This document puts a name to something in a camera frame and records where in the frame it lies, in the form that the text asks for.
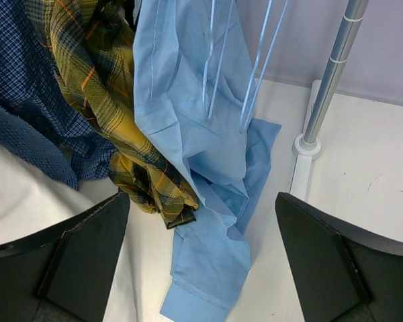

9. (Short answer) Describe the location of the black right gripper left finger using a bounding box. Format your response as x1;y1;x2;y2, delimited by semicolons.
0;192;130;321

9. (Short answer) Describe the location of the yellow plaid shirt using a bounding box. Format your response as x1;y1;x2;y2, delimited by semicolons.
24;1;198;229

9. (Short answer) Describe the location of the blue checked shirt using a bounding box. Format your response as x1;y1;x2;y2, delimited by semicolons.
0;1;116;189

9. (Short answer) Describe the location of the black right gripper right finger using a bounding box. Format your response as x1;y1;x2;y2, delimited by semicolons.
275;193;403;321

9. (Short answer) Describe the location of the blue hanger of white shirt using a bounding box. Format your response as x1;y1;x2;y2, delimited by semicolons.
202;0;238;119

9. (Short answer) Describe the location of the white shirt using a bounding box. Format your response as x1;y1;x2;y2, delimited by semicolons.
0;145;118;245

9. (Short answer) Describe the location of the clothes rack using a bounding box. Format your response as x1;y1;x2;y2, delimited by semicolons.
289;0;369;200

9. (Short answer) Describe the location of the light blue shirt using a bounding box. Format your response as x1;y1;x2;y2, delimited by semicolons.
134;1;281;321

